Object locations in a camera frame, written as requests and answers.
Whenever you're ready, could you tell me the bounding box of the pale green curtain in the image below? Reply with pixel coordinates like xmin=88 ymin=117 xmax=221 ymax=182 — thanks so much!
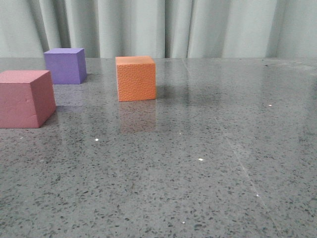
xmin=0 ymin=0 xmax=317 ymax=58

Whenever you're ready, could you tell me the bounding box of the orange foam block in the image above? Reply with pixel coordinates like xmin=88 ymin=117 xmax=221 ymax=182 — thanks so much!
xmin=115 ymin=56 xmax=156 ymax=102

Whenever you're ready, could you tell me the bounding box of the pink foam cube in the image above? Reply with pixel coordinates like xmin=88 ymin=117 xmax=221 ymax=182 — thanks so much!
xmin=0 ymin=70 xmax=56 ymax=128

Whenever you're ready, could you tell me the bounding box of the purple foam cube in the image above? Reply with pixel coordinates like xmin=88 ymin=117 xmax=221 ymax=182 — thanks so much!
xmin=44 ymin=48 xmax=87 ymax=84

